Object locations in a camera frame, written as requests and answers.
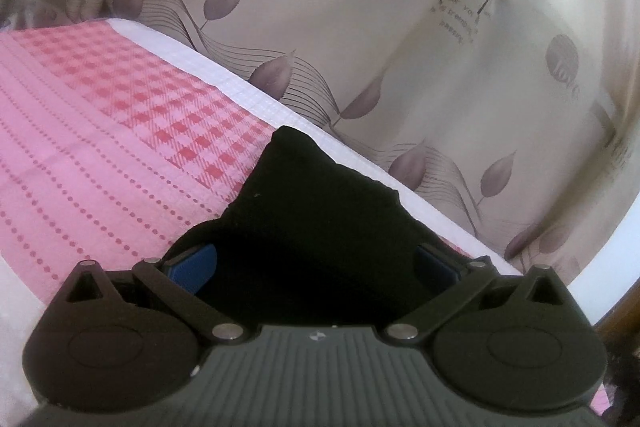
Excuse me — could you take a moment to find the brown wooden door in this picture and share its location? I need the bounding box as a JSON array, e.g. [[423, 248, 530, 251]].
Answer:
[[592, 277, 640, 390]]

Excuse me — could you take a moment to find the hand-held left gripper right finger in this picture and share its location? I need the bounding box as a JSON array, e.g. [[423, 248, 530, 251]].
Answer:
[[385, 244, 577, 345]]

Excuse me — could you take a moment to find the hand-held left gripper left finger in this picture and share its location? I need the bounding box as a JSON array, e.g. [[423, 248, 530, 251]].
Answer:
[[62, 243, 249, 344]]

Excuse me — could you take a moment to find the black small cloth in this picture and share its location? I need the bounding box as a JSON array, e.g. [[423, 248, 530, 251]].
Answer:
[[165, 125, 482, 327]]

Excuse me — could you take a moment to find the pink checked bed sheet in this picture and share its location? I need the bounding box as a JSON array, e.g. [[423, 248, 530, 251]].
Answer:
[[0, 18, 621, 427]]

